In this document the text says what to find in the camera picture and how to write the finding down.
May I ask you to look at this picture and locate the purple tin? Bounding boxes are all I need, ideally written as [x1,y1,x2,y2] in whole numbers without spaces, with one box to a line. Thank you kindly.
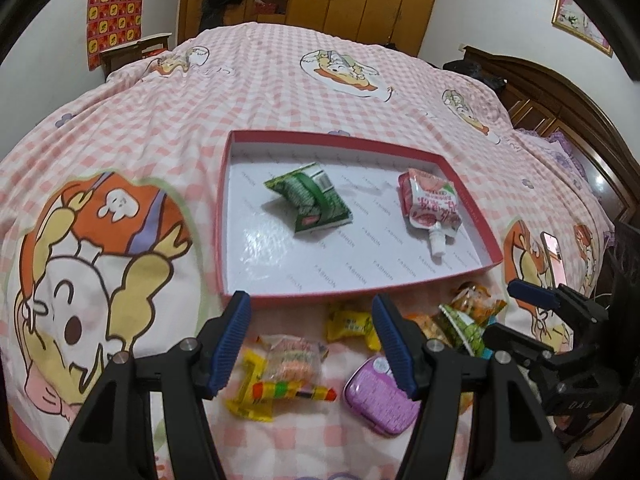
[342,353,421,436]

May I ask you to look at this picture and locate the yellow candy packet green mark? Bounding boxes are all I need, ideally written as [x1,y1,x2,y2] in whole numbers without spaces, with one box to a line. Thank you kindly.
[325,305,383,352]

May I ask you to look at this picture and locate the purple lace cloth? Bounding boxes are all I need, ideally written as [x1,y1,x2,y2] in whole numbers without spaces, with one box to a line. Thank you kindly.
[515,127,616,241]

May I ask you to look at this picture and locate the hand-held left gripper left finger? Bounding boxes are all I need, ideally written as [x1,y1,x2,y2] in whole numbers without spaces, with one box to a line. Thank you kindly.
[50,291,252,480]

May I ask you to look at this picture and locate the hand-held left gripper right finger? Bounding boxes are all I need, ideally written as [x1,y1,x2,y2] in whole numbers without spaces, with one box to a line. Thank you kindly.
[371,293,571,480]

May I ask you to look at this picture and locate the pink smartphone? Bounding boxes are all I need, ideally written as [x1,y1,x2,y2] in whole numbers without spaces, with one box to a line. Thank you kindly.
[541,231,568,288]

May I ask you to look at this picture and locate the red yellow wall poster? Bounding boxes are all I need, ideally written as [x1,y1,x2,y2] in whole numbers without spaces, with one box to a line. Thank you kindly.
[87,0,146,72]

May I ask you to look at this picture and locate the dark wooden headboard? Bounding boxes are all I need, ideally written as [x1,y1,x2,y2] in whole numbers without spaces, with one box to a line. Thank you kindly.
[462,45,640,226]

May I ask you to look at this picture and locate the pink drink pouch white cap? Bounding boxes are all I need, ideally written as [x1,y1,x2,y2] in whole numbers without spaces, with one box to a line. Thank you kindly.
[398,167,463,261]

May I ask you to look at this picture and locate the clear pastry snack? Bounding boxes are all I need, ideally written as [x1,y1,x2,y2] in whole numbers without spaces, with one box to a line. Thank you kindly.
[256,335,328,386]

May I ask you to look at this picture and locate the long orange cracker packet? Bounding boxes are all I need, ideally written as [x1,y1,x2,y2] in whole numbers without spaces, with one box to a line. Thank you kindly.
[405,312,476,413]

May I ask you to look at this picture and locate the framed wall picture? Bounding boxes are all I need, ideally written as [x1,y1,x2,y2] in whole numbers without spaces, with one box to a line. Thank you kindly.
[551,0,615,58]

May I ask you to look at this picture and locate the large green snack packet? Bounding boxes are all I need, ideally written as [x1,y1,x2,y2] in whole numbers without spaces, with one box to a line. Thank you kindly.
[263,162,353,233]

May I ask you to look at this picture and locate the small yellow candy packet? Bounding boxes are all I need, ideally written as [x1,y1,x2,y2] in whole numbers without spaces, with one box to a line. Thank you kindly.
[226,350,281,418]

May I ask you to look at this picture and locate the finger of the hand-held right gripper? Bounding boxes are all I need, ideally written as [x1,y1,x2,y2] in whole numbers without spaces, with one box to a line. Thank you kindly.
[507,280,608,333]
[482,324,556,376]

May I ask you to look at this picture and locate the orange green gummy packet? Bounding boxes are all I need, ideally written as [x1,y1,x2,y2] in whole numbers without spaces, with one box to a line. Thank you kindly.
[452,282,508,331]

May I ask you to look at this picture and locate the small green snack packet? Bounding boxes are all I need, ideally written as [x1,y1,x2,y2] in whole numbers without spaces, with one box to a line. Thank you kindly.
[439,305,488,358]

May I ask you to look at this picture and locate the red shallow cardboard box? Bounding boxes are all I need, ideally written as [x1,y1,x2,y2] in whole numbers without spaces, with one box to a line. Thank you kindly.
[214,130,504,309]

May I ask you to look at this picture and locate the wooden chair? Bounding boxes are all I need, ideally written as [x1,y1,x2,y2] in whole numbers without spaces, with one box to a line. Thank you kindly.
[100,33,172,81]

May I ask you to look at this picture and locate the pink checkered printed blanket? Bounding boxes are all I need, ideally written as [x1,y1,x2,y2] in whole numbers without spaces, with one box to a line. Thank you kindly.
[0,22,621,480]

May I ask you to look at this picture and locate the black cloth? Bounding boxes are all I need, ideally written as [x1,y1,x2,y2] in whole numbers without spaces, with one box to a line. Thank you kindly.
[442,59,508,93]

